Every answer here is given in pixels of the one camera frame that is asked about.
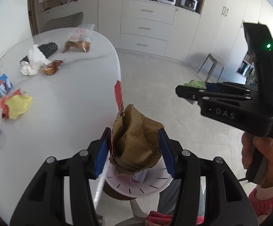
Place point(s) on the black studded item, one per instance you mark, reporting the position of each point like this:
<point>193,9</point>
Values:
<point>48,48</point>

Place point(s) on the beige built-in cabinet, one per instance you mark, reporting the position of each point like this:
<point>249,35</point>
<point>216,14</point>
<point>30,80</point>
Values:
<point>108,4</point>

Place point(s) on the brown snack packet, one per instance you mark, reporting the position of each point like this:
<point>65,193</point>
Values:
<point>53,67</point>

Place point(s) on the clear bag of brown snacks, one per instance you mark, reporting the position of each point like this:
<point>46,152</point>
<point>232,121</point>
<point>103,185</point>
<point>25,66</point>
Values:
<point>80,43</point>

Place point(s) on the yellow crumpled paper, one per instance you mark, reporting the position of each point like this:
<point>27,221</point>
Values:
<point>17,106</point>

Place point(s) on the brown cardboard box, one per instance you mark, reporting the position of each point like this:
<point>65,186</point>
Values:
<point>131,141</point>

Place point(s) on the open shelf with books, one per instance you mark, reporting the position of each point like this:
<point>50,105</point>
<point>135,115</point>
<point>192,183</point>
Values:
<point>244,67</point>

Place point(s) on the blue and white carton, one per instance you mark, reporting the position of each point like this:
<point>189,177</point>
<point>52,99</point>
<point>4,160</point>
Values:
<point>3,84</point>

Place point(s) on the blue face mask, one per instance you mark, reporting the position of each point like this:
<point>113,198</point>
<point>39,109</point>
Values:
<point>140,176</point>

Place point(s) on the grey stool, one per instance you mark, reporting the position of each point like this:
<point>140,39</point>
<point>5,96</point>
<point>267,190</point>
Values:
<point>215,60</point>

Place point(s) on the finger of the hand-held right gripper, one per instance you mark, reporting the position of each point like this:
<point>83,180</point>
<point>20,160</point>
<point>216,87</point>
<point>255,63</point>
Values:
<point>214,87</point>
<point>221,96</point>

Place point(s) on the white slotted waste bin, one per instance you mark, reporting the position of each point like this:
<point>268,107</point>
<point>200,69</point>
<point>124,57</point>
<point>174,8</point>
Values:
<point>148,188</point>

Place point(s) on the grey chair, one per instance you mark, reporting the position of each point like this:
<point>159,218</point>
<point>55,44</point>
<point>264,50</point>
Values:
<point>63,22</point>

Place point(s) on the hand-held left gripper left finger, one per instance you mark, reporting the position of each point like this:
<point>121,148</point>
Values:
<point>101,155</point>

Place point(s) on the person's pink floral clothing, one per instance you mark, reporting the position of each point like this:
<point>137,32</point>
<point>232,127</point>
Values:
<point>160,219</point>

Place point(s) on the beige cabinet drawer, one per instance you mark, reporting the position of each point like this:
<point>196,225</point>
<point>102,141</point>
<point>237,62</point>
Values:
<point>143,44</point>
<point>145,28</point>
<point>148,10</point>

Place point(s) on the black plastic scrap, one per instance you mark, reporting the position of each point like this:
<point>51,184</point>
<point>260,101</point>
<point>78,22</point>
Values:
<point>24,59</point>

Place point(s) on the orange snack packet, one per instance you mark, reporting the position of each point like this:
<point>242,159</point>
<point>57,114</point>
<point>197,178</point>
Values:
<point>1,103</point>

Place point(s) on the green paper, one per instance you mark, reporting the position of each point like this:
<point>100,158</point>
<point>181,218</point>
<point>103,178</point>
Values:
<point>195,84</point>

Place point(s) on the person's grey knit clothing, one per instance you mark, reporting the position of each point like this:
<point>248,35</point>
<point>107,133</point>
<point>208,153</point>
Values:
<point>171,197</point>

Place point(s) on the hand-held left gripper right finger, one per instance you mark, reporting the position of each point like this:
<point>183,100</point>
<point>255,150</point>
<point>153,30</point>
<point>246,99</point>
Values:
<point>167,155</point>

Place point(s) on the silver countertop appliance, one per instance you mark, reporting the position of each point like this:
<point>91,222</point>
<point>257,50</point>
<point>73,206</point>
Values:
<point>189,2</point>

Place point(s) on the person's right forearm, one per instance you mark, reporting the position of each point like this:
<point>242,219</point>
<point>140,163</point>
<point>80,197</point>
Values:
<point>265,202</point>

